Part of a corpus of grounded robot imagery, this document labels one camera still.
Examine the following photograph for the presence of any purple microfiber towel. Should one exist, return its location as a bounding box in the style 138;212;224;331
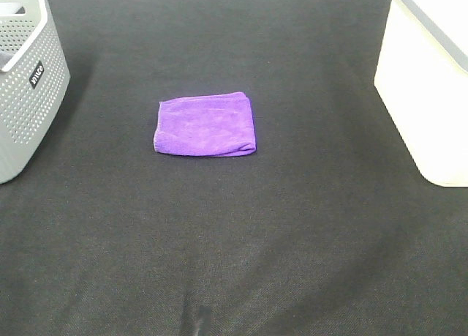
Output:
154;92;257;157

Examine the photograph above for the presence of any black table cover cloth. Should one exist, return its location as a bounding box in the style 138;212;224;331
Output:
1;0;467;335

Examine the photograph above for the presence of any cream white plastic bin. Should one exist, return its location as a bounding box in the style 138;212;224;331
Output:
374;0;467;187

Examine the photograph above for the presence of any grey perforated plastic basket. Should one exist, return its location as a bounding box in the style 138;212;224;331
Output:
1;0;70;183

